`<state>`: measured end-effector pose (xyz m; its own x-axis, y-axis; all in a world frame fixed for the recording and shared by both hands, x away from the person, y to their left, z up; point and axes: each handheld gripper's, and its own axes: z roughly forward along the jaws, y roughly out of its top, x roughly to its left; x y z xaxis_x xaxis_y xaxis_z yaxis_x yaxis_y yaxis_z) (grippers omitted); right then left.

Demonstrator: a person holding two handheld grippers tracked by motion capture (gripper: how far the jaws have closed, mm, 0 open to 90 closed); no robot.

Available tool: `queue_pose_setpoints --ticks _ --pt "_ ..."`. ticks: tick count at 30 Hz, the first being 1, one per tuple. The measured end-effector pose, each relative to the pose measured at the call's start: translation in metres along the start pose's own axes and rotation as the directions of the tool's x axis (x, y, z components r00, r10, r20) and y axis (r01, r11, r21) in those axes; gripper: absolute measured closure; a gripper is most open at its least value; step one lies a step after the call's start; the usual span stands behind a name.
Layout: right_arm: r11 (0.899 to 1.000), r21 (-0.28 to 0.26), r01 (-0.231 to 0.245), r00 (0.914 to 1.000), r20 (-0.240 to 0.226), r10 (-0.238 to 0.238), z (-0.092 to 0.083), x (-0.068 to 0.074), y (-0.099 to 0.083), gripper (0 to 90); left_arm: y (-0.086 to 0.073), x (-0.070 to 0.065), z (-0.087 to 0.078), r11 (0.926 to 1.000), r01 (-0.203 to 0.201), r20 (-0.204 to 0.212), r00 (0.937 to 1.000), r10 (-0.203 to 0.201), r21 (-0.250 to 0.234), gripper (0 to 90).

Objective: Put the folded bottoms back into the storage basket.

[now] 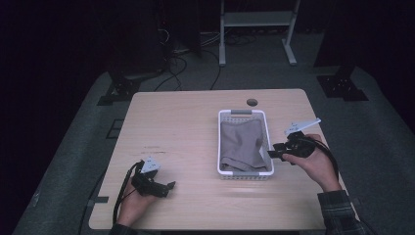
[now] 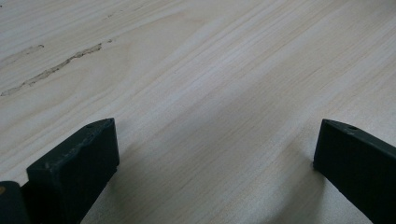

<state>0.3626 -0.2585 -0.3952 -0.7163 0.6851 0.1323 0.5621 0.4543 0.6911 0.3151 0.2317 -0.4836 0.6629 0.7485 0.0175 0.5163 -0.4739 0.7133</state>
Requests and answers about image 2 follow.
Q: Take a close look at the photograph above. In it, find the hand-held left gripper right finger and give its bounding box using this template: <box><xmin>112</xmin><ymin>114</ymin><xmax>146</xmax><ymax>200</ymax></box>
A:
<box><xmin>312</xmin><ymin>118</ymin><xmax>396</xmax><ymax>224</ymax></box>

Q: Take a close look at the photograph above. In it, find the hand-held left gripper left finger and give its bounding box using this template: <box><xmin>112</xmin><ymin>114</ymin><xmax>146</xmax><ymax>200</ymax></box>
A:
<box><xmin>25</xmin><ymin>118</ymin><xmax>120</xmax><ymax>224</ymax></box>

